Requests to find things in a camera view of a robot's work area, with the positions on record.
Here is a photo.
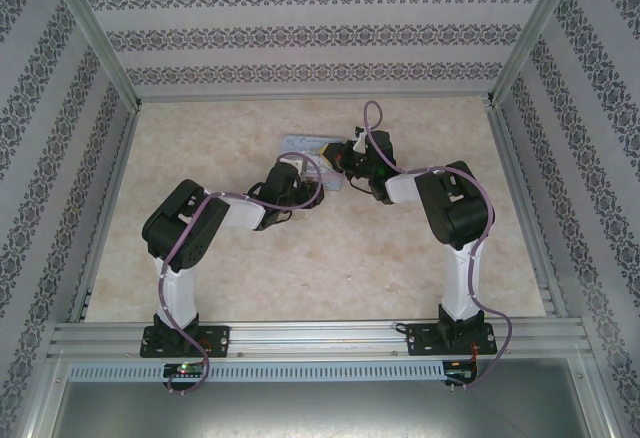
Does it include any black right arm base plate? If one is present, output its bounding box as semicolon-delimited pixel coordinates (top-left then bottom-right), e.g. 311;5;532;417
405;322;500;358

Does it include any controller circuit board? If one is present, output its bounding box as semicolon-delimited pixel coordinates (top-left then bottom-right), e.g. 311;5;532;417
163;363;207;379
445;359;479;382

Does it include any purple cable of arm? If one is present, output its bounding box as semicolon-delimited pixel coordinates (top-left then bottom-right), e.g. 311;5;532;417
363;101;514;392
157;159;326;397

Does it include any blue cartoon print box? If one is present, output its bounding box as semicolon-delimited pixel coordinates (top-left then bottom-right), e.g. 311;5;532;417
278;133;347;192

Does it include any left controller circuit board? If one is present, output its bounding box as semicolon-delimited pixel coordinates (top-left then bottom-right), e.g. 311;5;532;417
163;363;207;379

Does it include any aluminium frame post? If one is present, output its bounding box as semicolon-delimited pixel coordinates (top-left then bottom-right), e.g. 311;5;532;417
484;0;585;107
42;0;142;110

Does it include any aluminium mounting rail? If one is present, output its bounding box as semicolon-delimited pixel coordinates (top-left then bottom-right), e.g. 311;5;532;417
47;318;592;360

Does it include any grey sheet metal panel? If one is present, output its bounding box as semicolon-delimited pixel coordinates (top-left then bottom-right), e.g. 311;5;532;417
47;378;612;438

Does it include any aluminium side rail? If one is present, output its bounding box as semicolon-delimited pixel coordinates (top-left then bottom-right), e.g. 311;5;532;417
68;106;143;323
485;104;569;318

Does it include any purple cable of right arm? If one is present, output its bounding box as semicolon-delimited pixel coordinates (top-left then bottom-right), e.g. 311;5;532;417
363;101;514;392

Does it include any slotted grey cable duct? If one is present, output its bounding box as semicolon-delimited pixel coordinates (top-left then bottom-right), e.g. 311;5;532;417
67;361;447;382

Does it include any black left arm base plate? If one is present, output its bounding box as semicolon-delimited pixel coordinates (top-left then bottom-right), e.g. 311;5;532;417
140;325;232;360

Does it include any right controller circuit board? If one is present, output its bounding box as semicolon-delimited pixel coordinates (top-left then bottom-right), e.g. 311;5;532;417
445;359;479;382

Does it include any thin black right gripper cable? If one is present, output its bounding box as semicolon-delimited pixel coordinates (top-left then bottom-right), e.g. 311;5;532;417
344;172;375;195

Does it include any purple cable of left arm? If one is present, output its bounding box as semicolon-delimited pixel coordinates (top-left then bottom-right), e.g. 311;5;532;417
157;159;326;397

